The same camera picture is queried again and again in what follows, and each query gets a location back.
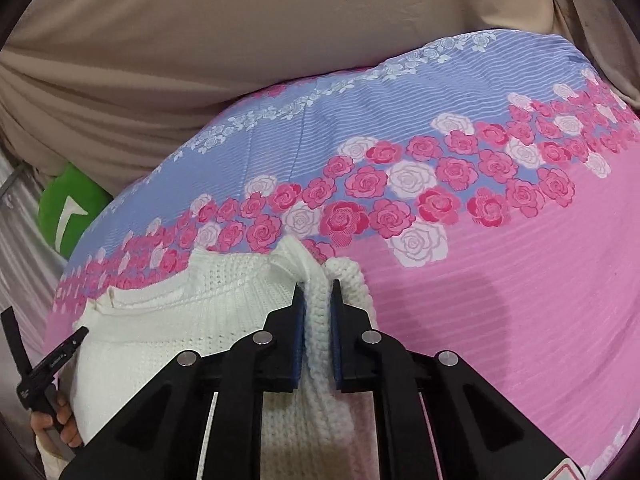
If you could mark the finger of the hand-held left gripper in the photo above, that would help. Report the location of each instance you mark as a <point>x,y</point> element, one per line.
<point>62,350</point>
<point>12,340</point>

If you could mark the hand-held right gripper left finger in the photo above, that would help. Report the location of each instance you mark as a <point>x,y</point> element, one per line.
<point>300,340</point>

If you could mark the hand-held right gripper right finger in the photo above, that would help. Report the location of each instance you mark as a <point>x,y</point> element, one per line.
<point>336,340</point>

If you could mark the white red black knit sweater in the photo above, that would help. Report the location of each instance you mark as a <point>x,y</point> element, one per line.
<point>200,310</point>

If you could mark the person's left hand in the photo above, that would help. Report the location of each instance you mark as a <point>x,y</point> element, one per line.
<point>40,420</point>

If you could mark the grey curtain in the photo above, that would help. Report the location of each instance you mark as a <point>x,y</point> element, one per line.
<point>25,260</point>

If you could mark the pink floral bed sheet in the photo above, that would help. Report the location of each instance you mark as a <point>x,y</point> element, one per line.
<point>450,285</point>

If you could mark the green plush pillow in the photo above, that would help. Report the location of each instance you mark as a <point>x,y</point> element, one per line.
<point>65,205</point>

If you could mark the beige draped cloth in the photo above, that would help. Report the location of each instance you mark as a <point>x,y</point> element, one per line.
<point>225,50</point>

